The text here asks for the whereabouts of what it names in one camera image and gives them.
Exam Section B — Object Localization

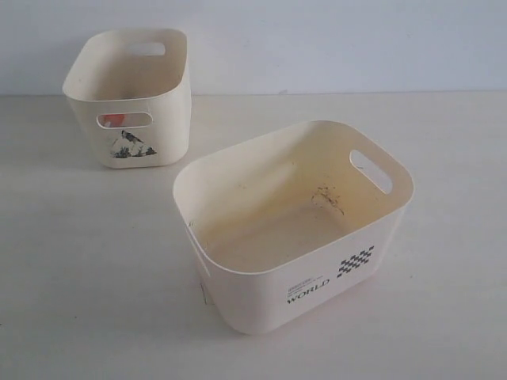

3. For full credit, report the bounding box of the cream plastic storage bin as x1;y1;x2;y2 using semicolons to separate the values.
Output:
63;28;192;169
173;120;414;335

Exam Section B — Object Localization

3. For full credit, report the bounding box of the red object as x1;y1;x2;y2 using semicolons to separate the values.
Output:
98;114;125;128

